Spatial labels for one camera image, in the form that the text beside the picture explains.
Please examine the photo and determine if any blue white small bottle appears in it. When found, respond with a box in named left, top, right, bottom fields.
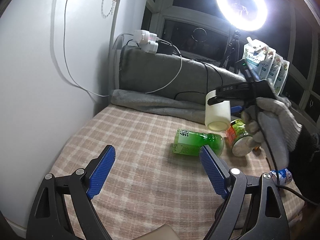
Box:
left=269, top=168, right=293, bottom=186

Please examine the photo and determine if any white refill pouch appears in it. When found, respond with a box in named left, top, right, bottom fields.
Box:
left=242, top=37, right=269, bottom=80
left=273, top=60, right=290, bottom=95
left=259, top=47, right=276, bottom=80
left=267, top=54, right=283, bottom=86

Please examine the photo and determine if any grey folded blanket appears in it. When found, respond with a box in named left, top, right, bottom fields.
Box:
left=111, top=89, right=205, bottom=124

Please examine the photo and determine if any green plastic bottle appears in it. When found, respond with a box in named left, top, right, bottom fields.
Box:
left=172, top=129, right=225, bottom=157

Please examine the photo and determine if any black power cable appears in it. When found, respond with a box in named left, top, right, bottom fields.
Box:
left=159, top=39, right=223, bottom=101

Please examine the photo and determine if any white plastic cup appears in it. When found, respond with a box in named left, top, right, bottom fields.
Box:
left=204, top=90, right=231, bottom=132

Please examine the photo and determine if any black ring light tripod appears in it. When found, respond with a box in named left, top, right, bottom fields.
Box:
left=219, top=29, right=240, bottom=74

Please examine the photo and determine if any white wall cable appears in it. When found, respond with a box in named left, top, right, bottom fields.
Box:
left=62, top=0, right=111, bottom=98

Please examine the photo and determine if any black power adapter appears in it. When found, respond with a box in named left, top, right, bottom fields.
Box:
left=157, top=41, right=174, bottom=55

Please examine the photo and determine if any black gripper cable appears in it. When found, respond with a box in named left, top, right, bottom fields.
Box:
left=254, top=102, right=318, bottom=207

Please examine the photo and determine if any bright ring light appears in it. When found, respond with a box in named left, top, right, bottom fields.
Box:
left=216, top=0, right=268, bottom=31

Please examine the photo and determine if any grey cushion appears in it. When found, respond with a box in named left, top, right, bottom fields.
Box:
left=119, top=46, right=245, bottom=105

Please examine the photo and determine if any white charging cable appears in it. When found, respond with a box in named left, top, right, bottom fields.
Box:
left=145, top=39, right=183, bottom=94

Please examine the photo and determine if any white power strip with plugs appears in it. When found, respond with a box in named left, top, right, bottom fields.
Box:
left=133, top=30, right=159, bottom=54

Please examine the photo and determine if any grey knitted gloved hand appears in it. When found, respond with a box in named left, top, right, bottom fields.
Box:
left=241, top=96, right=303, bottom=170

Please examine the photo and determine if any orange green labelled jar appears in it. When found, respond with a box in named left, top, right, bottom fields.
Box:
left=226, top=119, right=253, bottom=157

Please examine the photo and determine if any white refill pouch front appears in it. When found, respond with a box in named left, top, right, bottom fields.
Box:
left=242, top=37, right=269, bottom=80

